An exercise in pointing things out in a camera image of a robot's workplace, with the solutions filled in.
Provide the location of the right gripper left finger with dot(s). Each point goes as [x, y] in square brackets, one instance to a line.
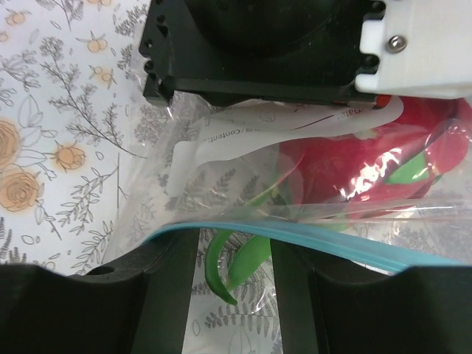
[137, 303]

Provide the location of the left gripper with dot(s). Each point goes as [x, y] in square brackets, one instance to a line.
[228, 52]

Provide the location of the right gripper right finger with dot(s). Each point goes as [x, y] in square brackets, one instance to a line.
[328, 304]

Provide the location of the green fake bean pods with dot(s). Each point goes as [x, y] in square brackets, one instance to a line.
[283, 199]

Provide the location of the clear zip top bag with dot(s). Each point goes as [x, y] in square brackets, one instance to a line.
[277, 228]

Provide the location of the red fake fruit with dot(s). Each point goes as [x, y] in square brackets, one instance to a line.
[400, 160]

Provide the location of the floral table mat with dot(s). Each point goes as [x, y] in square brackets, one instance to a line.
[70, 129]

